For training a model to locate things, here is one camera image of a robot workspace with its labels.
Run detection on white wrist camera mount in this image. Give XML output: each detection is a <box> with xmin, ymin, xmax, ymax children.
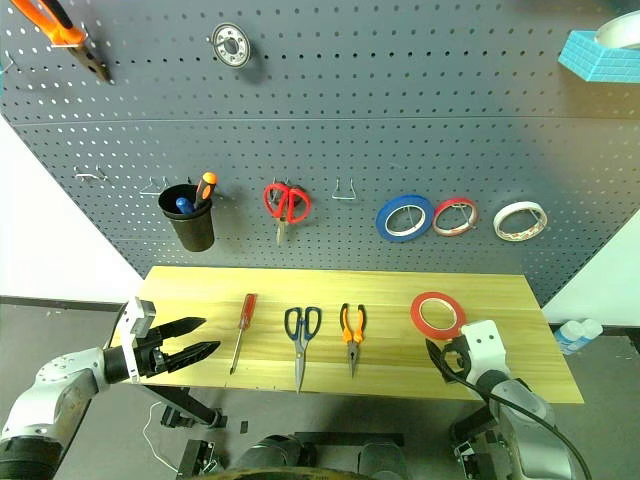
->
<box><xmin>119</xmin><ymin>297</ymin><xmax>157</xmax><ymax>384</ymax></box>
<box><xmin>458</xmin><ymin>319</ymin><xmax>507</xmax><ymax>375</ymax></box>

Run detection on dark rounded shape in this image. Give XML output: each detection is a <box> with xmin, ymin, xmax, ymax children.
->
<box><xmin>233</xmin><ymin>434</ymin><xmax>312</xmax><ymax>480</ymax></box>
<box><xmin>356</xmin><ymin>439</ymin><xmax>407</xmax><ymax>480</ymax></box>

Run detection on black plastic cup holder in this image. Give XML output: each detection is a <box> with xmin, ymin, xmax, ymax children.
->
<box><xmin>157</xmin><ymin>183</ymin><xmax>216</xmax><ymax>253</ymax></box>

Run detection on white plastic bottle blue label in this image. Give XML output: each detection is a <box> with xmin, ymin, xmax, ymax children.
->
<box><xmin>552</xmin><ymin>319</ymin><xmax>587</xmax><ymax>357</ymax></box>
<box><xmin>579</xmin><ymin>318</ymin><xmax>605</xmax><ymax>347</ymax></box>

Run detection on small orange needle-nose pliers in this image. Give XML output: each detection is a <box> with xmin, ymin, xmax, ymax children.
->
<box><xmin>339</xmin><ymin>302</ymin><xmax>367</xmax><ymax>379</ymax></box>

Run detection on large red tape roll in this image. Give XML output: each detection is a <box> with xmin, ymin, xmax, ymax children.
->
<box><xmin>410</xmin><ymin>291</ymin><xmax>468</xmax><ymax>342</ymax></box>

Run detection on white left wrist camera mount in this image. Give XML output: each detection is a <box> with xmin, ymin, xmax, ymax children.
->
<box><xmin>119</xmin><ymin>297</ymin><xmax>157</xmax><ymax>384</ymax></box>

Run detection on wide white tape roll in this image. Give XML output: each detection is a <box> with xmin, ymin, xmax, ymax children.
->
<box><xmin>593</xmin><ymin>10</ymin><xmax>640</xmax><ymax>50</ymax></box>

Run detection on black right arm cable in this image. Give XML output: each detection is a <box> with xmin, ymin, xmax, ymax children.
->
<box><xmin>439</xmin><ymin>347</ymin><xmax>594</xmax><ymax>480</ymax></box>

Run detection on thin white floor cable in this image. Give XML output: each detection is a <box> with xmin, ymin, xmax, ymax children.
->
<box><xmin>141</xmin><ymin>399</ymin><xmax>180</xmax><ymax>474</ymax></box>

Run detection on blue tape roll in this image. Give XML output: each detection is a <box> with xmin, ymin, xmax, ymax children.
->
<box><xmin>375</xmin><ymin>193</ymin><xmax>434</xmax><ymax>244</ymax></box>

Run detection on red handled scissors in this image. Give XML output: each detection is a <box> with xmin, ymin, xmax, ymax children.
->
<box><xmin>263</xmin><ymin>182</ymin><xmax>312</xmax><ymax>247</ymax></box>

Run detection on red handled screwdriver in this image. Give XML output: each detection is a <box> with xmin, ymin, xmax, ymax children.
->
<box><xmin>229</xmin><ymin>293</ymin><xmax>258</xmax><ymax>376</ymax></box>

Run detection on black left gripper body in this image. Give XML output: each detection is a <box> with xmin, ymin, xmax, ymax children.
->
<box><xmin>133</xmin><ymin>324</ymin><xmax>177</xmax><ymax>377</ymax></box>

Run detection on blue brick-pattern foam block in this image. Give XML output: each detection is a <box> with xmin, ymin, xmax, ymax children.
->
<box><xmin>557</xmin><ymin>29</ymin><xmax>640</xmax><ymax>84</ymax></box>

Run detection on orange black handled screwdriver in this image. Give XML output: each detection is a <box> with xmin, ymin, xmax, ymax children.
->
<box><xmin>193</xmin><ymin>171</ymin><xmax>220</xmax><ymax>210</ymax></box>

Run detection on black metal frame foot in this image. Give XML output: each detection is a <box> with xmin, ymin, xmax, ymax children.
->
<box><xmin>176</xmin><ymin>438</ymin><xmax>222</xmax><ymax>480</ymax></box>

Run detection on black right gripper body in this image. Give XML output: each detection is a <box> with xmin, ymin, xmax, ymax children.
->
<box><xmin>441</xmin><ymin>335</ymin><xmax>473</xmax><ymax>386</ymax></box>

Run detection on large orange handled pliers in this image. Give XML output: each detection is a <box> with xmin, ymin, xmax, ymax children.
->
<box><xmin>9</xmin><ymin>0</ymin><xmax>112</xmax><ymax>84</ymax></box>

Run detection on small red tape roll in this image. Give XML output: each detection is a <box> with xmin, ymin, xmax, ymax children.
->
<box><xmin>431</xmin><ymin>197</ymin><xmax>479</xmax><ymax>238</ymax></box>

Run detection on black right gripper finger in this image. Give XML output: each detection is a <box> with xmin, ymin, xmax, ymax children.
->
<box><xmin>424</xmin><ymin>338</ymin><xmax>452</xmax><ymax>382</ymax></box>

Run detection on silver metal bearing ring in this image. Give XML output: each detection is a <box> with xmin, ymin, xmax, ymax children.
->
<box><xmin>209</xmin><ymin>23</ymin><xmax>253</xmax><ymax>69</ymax></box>

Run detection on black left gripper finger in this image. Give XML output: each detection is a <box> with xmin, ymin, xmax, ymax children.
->
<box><xmin>159</xmin><ymin>316</ymin><xmax>208</xmax><ymax>343</ymax></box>
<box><xmin>167</xmin><ymin>340</ymin><xmax>222</xmax><ymax>375</ymax></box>

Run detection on black blue handled scissors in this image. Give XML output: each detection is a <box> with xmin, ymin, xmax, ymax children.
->
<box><xmin>284</xmin><ymin>306</ymin><xmax>323</xmax><ymax>395</ymax></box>

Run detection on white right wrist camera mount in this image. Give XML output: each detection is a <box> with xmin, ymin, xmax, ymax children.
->
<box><xmin>458</xmin><ymin>319</ymin><xmax>507</xmax><ymax>375</ymax></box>

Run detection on dark grey pegboard wall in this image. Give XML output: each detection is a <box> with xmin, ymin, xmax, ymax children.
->
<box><xmin>0</xmin><ymin>0</ymin><xmax>640</xmax><ymax>307</ymax></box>

